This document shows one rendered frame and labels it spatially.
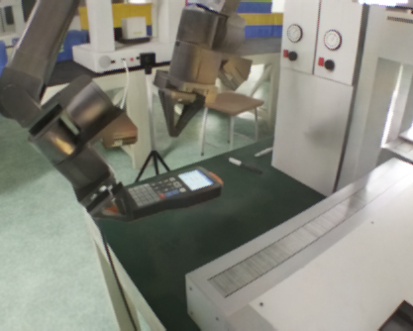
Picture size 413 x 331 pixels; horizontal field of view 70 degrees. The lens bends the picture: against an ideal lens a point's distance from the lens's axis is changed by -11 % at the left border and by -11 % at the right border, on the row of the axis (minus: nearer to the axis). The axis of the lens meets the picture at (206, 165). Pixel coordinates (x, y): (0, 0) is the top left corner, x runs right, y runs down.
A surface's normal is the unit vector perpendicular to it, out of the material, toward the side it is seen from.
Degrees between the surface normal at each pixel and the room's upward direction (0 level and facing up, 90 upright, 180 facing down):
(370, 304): 0
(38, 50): 60
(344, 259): 0
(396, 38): 90
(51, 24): 70
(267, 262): 0
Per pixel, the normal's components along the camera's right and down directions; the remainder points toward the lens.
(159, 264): 0.00, -0.88
